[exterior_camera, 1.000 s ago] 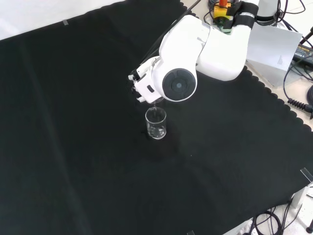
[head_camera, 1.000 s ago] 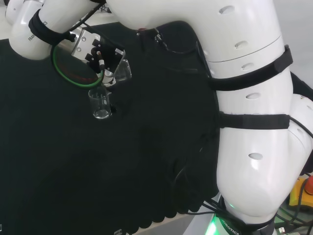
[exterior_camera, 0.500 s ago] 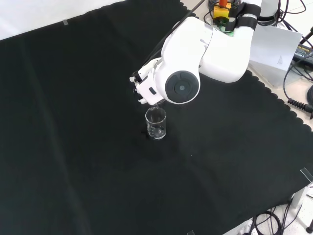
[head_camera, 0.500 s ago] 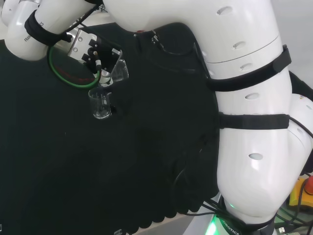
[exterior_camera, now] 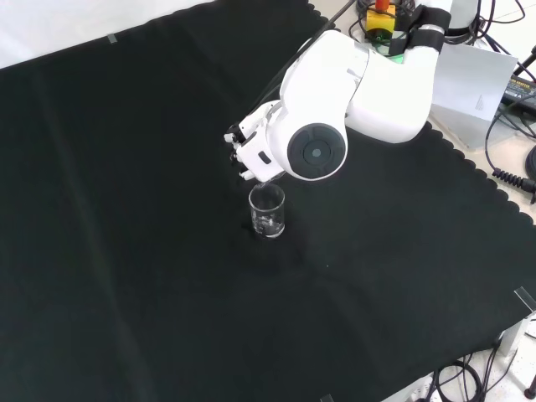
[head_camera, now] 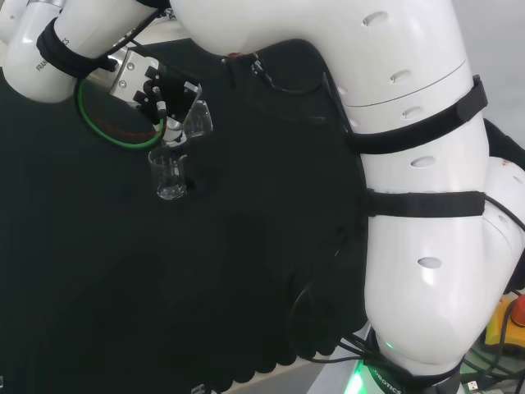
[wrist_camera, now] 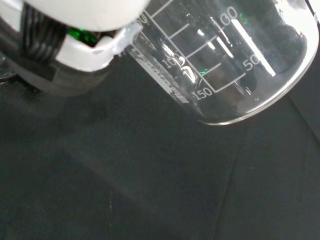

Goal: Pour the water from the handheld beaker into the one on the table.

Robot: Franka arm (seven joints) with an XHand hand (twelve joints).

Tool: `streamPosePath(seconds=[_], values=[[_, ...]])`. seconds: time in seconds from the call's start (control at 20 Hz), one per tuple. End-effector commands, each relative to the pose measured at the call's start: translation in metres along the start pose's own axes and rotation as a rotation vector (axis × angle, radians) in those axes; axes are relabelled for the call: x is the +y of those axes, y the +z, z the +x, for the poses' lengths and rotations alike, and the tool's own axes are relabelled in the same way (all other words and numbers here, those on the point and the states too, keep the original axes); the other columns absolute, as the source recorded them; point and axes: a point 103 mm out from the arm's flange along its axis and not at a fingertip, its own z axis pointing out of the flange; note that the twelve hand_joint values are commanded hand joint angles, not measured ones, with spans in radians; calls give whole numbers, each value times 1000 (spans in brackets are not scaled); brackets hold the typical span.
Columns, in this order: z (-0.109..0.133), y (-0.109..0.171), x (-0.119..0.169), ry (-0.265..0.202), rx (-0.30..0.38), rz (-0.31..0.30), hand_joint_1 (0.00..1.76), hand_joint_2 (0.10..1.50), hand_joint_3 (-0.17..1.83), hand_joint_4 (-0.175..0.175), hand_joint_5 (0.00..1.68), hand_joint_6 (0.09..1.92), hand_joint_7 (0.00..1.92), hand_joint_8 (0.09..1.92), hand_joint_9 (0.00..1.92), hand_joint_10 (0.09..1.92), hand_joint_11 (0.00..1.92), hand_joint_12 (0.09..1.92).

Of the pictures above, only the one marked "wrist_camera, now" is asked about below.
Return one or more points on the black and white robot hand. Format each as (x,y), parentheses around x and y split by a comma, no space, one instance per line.
(80,55)

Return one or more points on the black bench cloth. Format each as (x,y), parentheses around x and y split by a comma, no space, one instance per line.
(150,175)

